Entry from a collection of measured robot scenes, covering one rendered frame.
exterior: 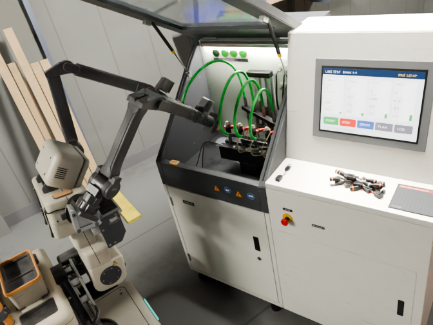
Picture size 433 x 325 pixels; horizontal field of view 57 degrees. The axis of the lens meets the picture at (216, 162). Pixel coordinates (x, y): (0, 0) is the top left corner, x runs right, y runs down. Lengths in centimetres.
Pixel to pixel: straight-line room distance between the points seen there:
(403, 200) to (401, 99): 39
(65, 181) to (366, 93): 127
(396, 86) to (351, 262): 78
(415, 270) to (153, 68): 302
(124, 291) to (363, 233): 144
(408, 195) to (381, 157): 20
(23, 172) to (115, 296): 179
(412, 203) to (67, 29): 298
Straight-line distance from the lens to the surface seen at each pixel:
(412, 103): 172
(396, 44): 170
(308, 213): 181
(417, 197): 173
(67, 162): 166
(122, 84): 195
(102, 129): 398
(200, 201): 219
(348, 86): 177
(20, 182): 397
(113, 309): 247
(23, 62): 348
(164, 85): 201
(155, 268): 298
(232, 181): 193
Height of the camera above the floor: 206
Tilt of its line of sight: 32 degrees down
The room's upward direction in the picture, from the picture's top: 13 degrees counter-clockwise
